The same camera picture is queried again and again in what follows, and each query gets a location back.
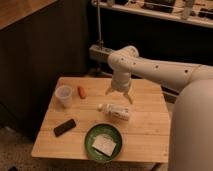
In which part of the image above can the dark wooden cabinet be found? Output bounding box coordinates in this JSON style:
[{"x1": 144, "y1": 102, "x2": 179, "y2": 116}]
[{"x1": 0, "y1": 0, "x2": 89, "y2": 140}]

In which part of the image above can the grey shelf beam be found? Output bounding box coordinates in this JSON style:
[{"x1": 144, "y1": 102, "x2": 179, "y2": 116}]
[{"x1": 88, "y1": 44, "x2": 213, "y2": 98}]

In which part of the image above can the clear plastic cup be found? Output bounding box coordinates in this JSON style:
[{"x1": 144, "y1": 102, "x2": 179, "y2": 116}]
[{"x1": 55, "y1": 85, "x2": 72, "y2": 108}]

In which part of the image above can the upper cluttered shelf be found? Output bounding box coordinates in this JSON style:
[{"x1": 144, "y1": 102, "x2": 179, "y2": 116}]
[{"x1": 91, "y1": 0, "x2": 213, "y2": 29}]

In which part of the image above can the wooden folding table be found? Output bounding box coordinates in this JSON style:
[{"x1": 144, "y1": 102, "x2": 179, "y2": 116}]
[{"x1": 32, "y1": 77, "x2": 170, "y2": 163}]

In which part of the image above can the small orange carrot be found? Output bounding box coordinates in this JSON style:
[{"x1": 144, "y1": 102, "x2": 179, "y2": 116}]
[{"x1": 77, "y1": 86, "x2": 86, "y2": 99}]

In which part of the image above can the white sponge block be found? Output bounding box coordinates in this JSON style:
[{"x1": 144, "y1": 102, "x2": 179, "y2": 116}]
[{"x1": 92, "y1": 135, "x2": 116, "y2": 156}]

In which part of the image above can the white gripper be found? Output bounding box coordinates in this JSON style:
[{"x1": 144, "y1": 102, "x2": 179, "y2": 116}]
[{"x1": 105, "y1": 71, "x2": 133, "y2": 104}]

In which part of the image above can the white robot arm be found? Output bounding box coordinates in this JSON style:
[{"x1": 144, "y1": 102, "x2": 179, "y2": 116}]
[{"x1": 107, "y1": 46, "x2": 213, "y2": 171}]

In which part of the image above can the metal pole stand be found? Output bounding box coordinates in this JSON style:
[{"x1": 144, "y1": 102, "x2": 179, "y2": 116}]
[{"x1": 97, "y1": 0, "x2": 104, "y2": 49}]

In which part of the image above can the black rectangular bar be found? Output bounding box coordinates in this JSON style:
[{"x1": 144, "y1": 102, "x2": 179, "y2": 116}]
[{"x1": 53, "y1": 119, "x2": 76, "y2": 137}]

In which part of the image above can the green round plate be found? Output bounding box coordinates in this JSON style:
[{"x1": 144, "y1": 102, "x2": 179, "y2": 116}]
[{"x1": 84, "y1": 123, "x2": 123, "y2": 163}]

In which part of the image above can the white plastic bottle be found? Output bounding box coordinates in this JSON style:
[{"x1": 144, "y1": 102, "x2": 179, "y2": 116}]
[{"x1": 97, "y1": 104, "x2": 130, "y2": 121}]

